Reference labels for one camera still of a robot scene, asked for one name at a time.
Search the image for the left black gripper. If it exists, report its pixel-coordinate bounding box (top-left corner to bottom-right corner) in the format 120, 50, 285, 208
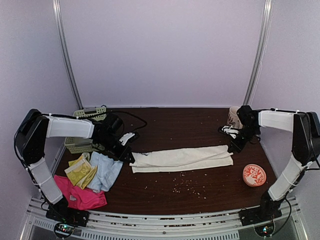
96, 134, 135, 163

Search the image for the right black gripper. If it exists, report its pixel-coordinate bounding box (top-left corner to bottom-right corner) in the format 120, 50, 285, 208
228, 124, 260, 153

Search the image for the cream white towel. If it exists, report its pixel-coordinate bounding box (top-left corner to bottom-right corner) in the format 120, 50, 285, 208
130, 145, 234, 173

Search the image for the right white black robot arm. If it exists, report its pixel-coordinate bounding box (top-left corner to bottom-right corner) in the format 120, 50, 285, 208
228, 105, 320, 221

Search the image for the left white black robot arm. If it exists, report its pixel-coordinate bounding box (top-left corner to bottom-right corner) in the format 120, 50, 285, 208
13, 109, 135, 222

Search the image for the light blue towel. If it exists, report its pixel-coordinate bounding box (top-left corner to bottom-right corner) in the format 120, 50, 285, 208
86, 151, 123, 193

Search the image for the cream patterned mug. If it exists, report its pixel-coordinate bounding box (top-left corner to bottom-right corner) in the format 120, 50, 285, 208
226, 106, 243, 129

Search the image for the red white patterned bowl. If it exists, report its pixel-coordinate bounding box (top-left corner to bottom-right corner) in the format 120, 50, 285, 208
242, 164, 267, 188

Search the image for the yellow patterned towel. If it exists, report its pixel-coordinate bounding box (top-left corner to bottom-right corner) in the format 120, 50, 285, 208
64, 152, 98, 190

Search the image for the green plastic basket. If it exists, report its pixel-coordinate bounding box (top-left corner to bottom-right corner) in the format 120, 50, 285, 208
64, 106, 107, 154

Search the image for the pink towel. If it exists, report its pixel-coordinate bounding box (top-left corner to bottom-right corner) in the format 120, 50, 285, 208
53, 175, 107, 210

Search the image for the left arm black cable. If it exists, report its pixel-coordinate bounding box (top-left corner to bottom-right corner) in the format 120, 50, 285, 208
13, 109, 148, 166

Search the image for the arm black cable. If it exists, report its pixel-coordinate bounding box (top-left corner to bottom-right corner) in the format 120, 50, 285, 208
13, 109, 148, 166
272, 149, 320, 226

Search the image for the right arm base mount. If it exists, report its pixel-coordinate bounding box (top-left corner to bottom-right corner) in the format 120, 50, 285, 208
238, 206, 282, 226

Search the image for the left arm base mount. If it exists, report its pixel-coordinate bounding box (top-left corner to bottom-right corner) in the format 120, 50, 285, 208
45, 205, 90, 227

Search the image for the aluminium front rail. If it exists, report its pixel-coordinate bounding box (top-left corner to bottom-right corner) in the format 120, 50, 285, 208
18, 197, 309, 240

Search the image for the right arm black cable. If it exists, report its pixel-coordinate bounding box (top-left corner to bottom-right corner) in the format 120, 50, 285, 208
272, 149, 320, 226

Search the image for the right aluminium frame post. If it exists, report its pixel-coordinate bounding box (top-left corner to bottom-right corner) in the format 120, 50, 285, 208
243, 0, 274, 105

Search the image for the aluminium frame post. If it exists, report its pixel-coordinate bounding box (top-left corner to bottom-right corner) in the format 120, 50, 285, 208
243, 0, 274, 105
52, 0, 84, 110

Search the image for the left aluminium frame post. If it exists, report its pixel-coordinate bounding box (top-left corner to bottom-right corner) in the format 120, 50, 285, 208
52, 0, 84, 110

